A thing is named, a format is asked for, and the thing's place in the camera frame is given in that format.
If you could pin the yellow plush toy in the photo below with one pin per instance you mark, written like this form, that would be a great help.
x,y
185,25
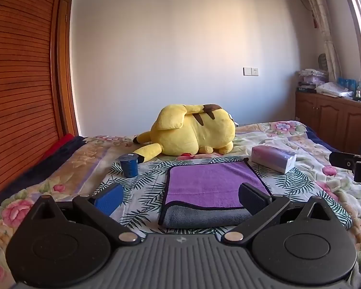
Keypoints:
x,y
189,132

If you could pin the red cloth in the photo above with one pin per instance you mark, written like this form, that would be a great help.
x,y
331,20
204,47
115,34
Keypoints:
x,y
58,144

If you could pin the wooden louvered wardrobe door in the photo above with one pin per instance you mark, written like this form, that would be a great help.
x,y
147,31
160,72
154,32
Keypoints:
x,y
21,81

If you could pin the purple and grey towel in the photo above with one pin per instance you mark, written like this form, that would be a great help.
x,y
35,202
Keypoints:
x,y
212,186

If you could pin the wooden window frame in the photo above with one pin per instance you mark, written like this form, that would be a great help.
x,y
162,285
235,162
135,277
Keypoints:
x,y
359,27

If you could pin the white plastic bag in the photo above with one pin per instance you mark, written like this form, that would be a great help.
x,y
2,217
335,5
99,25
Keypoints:
x,y
334,89

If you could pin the pink tissue pack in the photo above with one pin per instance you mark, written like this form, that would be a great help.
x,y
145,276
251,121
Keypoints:
x,y
273,157

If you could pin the wooden cabinet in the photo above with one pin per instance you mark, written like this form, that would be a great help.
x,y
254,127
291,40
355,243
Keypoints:
x,y
334,116

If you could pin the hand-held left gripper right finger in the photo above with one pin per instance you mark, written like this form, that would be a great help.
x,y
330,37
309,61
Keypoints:
x,y
250,199

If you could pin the white wall socket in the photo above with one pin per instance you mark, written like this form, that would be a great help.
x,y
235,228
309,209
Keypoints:
x,y
250,71

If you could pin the blue plastic cup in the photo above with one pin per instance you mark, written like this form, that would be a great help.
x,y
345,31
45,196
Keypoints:
x,y
129,165

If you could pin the beige curtain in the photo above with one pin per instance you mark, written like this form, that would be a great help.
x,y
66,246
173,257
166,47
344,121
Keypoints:
x,y
322,27

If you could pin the dark blue blanket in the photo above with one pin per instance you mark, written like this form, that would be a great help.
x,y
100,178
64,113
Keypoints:
x,y
33,171

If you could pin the stack of folded clothes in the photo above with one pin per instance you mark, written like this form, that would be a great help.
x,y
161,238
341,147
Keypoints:
x,y
311,79

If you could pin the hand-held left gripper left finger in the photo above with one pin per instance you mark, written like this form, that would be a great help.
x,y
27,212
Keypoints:
x,y
109,199

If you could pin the group of small bottles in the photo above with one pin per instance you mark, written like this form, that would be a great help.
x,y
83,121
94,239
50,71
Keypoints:
x,y
359,88

